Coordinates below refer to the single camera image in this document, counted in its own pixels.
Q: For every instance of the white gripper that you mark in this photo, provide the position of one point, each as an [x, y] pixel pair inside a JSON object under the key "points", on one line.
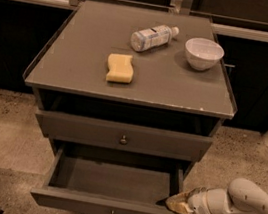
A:
{"points": [[199, 200]]}

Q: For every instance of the grey drawer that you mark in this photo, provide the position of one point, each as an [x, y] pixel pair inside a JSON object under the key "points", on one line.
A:
{"points": [[95, 180], [124, 137]]}

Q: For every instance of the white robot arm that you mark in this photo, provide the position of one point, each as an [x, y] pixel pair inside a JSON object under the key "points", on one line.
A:
{"points": [[241, 196]]}

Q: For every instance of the grey top drawer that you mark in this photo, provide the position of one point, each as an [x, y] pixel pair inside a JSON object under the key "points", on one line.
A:
{"points": [[124, 137]]}

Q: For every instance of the grey drawer cabinet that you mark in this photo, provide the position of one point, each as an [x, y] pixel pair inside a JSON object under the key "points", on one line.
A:
{"points": [[165, 92]]}

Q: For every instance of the yellow sponge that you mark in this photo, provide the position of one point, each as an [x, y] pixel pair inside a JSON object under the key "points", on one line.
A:
{"points": [[120, 68]]}

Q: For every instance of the white bowl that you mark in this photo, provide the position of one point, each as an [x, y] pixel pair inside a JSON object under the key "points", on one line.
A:
{"points": [[202, 54]]}

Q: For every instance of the clear plastic water bottle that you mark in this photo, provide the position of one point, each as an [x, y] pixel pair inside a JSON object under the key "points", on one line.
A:
{"points": [[153, 37]]}

